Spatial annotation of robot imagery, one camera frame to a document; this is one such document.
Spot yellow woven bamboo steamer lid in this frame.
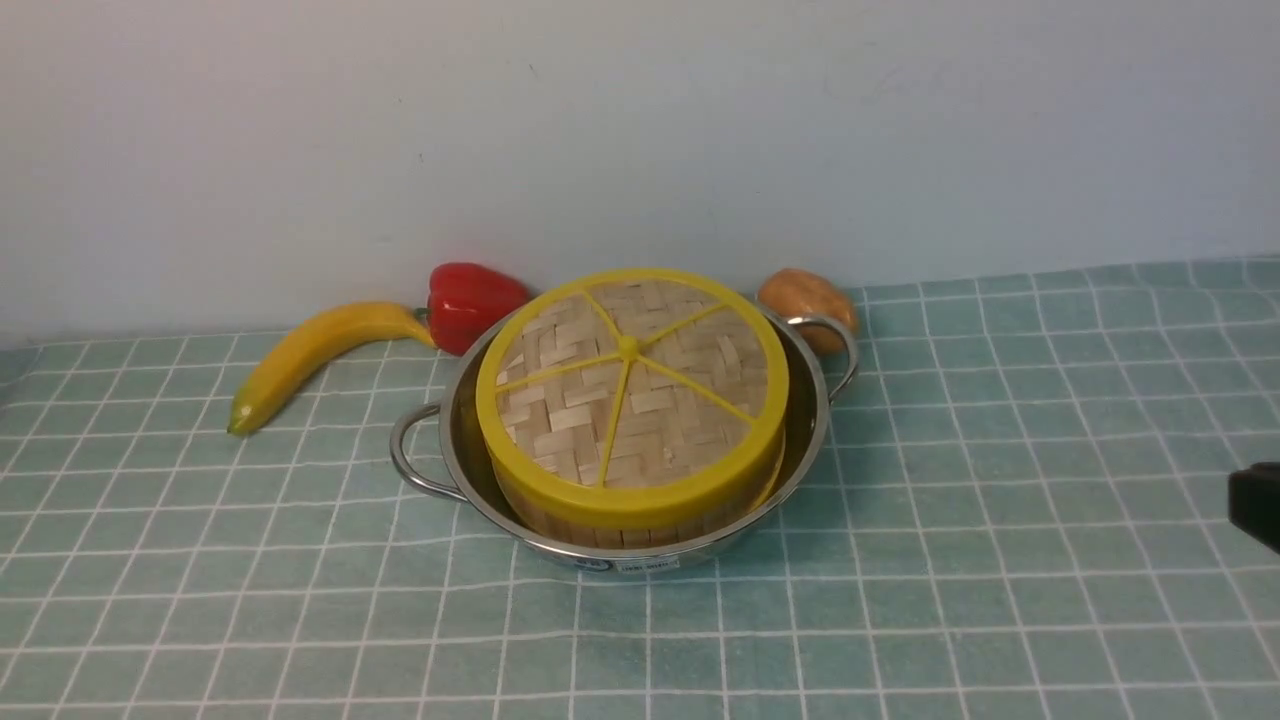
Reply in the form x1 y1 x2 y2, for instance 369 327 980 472
475 269 790 475

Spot yellow bamboo steamer basket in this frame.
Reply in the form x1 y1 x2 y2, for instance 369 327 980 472
493 432 787 550

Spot stainless steel pot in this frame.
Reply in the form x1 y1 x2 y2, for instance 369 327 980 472
389 307 859 577

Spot brown potato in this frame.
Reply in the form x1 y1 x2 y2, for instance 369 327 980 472
755 268 859 334

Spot red bell pepper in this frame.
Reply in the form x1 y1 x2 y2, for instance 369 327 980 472
416 263 532 356

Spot yellow plastic banana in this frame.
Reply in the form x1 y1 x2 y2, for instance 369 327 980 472
227 302 436 437

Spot green checkered tablecloth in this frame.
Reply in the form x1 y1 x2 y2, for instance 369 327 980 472
1 258 1279 719

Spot dark right robot part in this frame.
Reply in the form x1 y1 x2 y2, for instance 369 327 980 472
1228 461 1280 553

